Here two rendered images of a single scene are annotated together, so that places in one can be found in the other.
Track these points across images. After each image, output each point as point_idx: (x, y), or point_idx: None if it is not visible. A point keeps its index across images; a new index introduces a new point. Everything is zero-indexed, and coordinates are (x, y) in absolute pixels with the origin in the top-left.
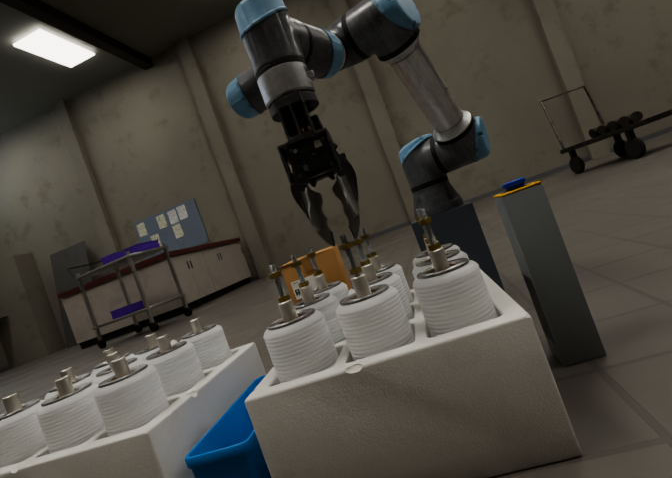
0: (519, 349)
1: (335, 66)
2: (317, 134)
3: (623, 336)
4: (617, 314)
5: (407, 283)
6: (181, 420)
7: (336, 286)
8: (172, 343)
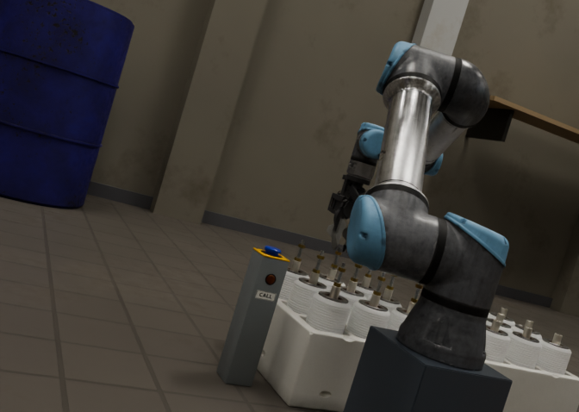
0: None
1: (364, 153)
2: (340, 195)
3: (202, 378)
4: (198, 397)
5: (351, 319)
6: None
7: (395, 309)
8: (513, 336)
